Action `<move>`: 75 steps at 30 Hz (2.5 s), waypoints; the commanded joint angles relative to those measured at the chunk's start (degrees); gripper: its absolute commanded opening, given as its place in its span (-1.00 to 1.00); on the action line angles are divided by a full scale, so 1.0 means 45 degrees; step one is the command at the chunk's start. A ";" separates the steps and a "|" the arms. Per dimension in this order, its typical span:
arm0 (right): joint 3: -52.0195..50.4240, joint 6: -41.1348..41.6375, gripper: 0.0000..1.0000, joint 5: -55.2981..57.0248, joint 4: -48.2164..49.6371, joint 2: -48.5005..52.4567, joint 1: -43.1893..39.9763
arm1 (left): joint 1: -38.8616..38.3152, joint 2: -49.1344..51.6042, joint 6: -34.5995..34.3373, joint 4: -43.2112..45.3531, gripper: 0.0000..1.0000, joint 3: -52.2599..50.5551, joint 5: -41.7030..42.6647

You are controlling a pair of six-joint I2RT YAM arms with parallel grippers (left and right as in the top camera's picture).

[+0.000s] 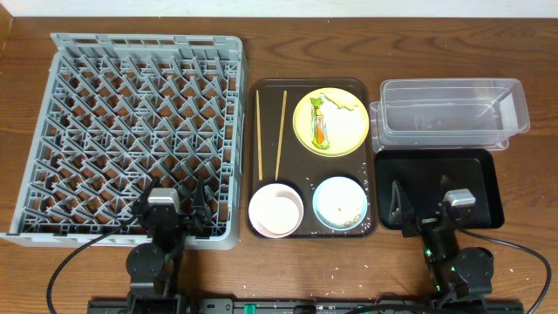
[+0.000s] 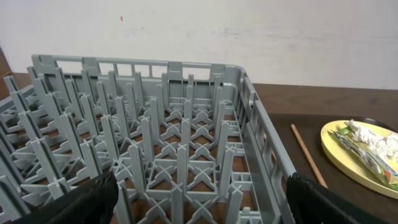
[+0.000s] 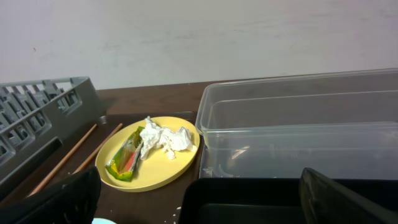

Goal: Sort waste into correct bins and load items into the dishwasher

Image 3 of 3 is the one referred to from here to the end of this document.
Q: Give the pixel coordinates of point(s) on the light blue bowl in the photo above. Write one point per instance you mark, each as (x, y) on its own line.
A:
(102, 221)

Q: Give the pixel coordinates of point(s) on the white napkin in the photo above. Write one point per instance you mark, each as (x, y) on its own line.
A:
(155, 137)

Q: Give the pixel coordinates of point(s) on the brown serving tray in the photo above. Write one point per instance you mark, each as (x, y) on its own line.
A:
(154, 206)

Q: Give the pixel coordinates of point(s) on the black plastic bin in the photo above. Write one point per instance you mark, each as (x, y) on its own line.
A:
(244, 200)

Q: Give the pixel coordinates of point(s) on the green orange snack wrapper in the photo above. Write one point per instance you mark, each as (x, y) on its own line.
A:
(123, 163)

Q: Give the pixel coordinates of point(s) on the grey dishwasher rack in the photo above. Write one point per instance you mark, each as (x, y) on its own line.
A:
(37, 117)

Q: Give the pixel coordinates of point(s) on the clear plastic bin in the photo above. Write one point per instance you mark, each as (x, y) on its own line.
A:
(343, 125)

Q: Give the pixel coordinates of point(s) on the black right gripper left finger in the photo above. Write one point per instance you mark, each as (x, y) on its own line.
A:
(73, 200)

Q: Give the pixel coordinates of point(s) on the yellow plate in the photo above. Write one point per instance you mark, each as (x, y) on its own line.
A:
(154, 172)

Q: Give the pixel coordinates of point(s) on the wooden chopstick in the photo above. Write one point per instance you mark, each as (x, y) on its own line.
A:
(54, 171)
(89, 159)

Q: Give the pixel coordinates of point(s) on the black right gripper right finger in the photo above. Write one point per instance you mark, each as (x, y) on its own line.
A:
(324, 200)

